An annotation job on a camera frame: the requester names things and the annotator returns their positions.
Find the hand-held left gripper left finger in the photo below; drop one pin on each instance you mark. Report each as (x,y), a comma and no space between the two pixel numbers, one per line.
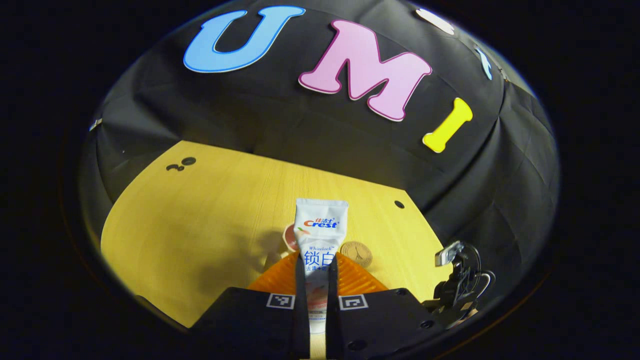
(301,310)

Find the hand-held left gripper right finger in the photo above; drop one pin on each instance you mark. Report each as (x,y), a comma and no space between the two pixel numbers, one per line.
(334,315)

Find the round wooden coaster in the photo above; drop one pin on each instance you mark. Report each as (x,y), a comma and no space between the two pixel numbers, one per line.
(357,252)

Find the beige cup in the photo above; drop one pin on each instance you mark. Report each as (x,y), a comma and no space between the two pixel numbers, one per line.
(290,240)

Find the white toothpaste tube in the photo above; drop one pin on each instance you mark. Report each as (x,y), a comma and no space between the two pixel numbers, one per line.
(320,225)

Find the wooden desktop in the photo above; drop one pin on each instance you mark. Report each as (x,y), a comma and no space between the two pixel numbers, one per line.
(200,225)

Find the black backdrop cloth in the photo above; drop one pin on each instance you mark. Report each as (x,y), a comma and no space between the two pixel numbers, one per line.
(300,125)

